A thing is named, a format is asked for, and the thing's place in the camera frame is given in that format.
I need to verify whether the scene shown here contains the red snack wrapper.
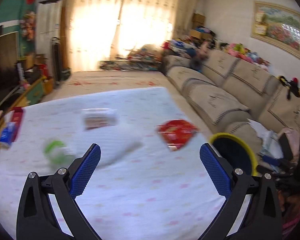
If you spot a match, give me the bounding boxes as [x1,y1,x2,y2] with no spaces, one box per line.
[156,119,199,151]

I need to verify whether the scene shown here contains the pink sleeved right forearm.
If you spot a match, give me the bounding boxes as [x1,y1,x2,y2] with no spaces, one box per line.
[279,194,300,239]

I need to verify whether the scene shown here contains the artificial flower wall decoration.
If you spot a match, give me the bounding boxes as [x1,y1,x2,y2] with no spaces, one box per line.
[19,11,36,41]

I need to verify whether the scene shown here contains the large flat screen television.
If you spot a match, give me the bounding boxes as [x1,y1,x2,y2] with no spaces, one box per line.
[0,31,19,101]

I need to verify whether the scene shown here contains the pile of plush toys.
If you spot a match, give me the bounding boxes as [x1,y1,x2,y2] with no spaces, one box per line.
[189,26,271,70]

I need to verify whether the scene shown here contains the white dotted tablecloth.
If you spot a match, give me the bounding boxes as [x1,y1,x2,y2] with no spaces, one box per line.
[0,87,225,239]

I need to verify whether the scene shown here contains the clear green lidded cup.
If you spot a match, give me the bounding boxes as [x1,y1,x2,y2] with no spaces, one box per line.
[43,139,75,171]

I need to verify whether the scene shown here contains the black tower fan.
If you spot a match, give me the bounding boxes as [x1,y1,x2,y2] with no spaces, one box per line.
[51,37,61,85]

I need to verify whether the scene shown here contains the blue tissue pack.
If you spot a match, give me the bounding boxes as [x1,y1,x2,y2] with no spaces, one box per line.
[0,122,16,148]

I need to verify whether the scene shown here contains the yellow green tv cabinet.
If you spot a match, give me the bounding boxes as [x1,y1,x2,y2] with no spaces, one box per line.
[0,77,45,135]

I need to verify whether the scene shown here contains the pile of books and toys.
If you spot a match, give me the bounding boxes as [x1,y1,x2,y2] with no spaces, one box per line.
[99,44,163,72]

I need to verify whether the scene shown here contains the cream embroidered curtains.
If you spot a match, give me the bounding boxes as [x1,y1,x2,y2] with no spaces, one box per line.
[64,0,199,72]

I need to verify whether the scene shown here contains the yellow rimmed black trash bin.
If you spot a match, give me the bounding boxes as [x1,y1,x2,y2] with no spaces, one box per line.
[209,133,258,176]

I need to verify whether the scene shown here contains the beige fabric sofa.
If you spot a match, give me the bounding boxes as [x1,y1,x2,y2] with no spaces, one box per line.
[162,48,300,156]

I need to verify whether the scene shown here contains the red envelope box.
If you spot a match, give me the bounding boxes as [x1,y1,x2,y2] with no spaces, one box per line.
[6,107,24,142]

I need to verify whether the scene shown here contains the white standing air conditioner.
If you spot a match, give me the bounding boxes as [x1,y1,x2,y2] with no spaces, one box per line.
[35,0,64,81]

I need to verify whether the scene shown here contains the framed flower painting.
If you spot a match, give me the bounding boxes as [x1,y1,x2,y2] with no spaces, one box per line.
[250,1,300,60]

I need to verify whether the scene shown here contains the white foam fruit net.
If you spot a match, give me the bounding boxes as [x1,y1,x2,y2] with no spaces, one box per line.
[95,126,142,167]

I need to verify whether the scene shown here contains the papers and plastic folder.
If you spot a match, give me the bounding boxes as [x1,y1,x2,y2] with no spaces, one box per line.
[249,119,287,166]

